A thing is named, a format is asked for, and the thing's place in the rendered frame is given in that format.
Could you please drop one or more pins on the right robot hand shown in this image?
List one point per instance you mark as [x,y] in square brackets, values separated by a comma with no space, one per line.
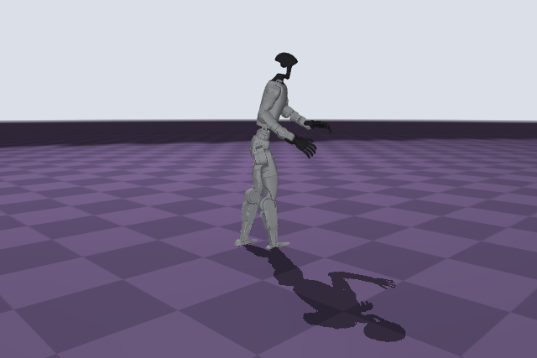
[302,144]

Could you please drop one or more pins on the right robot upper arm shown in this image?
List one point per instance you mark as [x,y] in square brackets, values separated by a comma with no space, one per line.
[272,94]

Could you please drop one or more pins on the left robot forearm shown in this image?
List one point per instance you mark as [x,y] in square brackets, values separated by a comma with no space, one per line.
[295,117]

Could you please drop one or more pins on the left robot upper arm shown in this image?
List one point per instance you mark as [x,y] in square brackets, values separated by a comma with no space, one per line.
[287,110]

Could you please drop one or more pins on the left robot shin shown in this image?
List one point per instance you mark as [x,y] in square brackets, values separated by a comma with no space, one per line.
[249,212]

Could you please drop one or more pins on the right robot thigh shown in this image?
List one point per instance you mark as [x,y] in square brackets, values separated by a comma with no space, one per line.
[269,174]

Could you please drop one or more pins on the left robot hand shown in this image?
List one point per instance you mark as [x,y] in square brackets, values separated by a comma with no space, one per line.
[318,124]

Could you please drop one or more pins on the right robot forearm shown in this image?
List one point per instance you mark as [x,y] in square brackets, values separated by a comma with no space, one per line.
[274,126]

